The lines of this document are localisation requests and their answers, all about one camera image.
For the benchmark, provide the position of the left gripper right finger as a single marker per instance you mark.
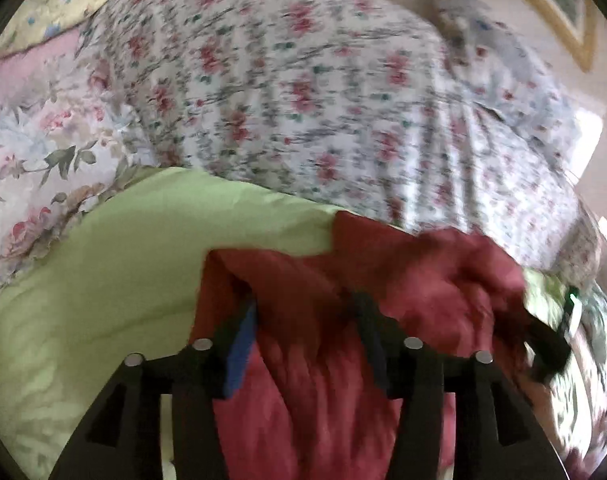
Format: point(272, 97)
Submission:
point(496, 434)

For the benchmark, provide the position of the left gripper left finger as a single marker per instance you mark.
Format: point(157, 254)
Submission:
point(119, 436)

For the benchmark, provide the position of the red puffer jacket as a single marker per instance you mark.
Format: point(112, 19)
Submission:
point(309, 407)

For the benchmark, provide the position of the light green bed sheet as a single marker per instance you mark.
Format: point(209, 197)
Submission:
point(125, 279)

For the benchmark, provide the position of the large floral blanket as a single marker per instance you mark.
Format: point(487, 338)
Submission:
point(68, 142)

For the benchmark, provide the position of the blue grey floral pillow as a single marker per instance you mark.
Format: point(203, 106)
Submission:
point(503, 74)

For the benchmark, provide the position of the rose pattern white quilt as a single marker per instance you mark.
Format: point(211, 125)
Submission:
point(345, 102)

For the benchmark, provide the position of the pink sheet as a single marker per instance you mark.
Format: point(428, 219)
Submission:
point(17, 68)

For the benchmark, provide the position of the yellow floral pillow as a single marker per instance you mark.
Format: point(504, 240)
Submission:
point(37, 21)

